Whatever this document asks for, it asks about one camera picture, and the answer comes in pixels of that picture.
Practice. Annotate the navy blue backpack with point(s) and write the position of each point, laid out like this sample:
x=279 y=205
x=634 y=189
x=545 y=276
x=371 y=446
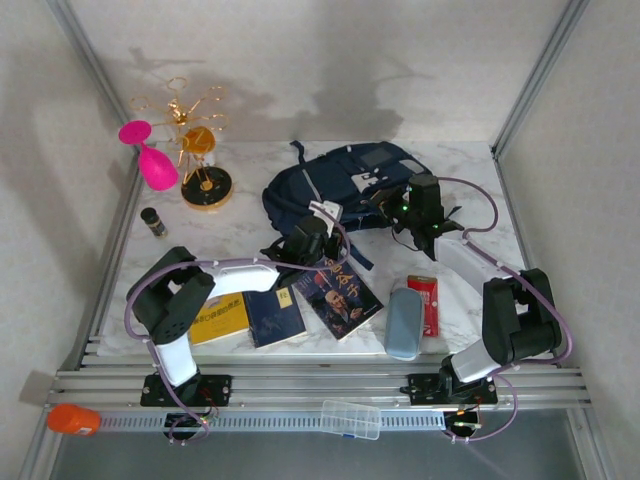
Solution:
x=325 y=180

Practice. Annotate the book with portrait cover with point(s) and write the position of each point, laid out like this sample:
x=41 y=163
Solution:
x=340 y=305

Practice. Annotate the dark blue book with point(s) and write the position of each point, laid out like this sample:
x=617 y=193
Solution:
x=272 y=320

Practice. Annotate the red booklet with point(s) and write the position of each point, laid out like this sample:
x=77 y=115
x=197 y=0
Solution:
x=431 y=300

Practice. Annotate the grey-blue pencil case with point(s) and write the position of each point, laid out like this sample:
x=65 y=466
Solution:
x=404 y=325

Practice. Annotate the yellow book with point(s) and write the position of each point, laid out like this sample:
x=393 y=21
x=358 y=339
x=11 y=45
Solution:
x=220 y=320

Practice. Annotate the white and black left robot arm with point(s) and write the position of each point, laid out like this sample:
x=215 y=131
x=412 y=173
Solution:
x=240 y=280

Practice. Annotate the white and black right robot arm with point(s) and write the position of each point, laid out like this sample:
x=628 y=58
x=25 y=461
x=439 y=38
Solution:
x=520 y=320

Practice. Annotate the white marble board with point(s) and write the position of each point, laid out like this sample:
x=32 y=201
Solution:
x=440 y=165

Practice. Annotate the amber wine glass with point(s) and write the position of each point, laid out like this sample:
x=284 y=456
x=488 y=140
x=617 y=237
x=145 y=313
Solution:
x=200 y=141

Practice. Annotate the small spice jar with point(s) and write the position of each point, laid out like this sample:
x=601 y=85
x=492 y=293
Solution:
x=154 y=222

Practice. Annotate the pink wine glass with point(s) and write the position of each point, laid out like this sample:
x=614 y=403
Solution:
x=157 y=170

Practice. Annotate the clear plastic organiser box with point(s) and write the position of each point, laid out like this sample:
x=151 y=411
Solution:
x=350 y=420

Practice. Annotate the orange plastic cup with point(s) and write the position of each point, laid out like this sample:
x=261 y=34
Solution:
x=72 y=419

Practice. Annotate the aluminium side rail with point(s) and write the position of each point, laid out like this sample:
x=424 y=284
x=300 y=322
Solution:
x=530 y=260
x=112 y=260

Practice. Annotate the aluminium mounting rail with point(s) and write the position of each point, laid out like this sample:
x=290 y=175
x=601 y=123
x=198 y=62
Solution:
x=320 y=385

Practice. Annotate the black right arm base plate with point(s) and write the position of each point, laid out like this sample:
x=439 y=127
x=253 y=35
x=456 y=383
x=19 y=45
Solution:
x=420 y=390

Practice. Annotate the aluminium frame post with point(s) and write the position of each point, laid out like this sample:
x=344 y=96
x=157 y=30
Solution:
x=90 y=55
x=540 y=75

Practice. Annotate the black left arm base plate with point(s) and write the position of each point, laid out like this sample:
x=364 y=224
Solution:
x=220 y=387

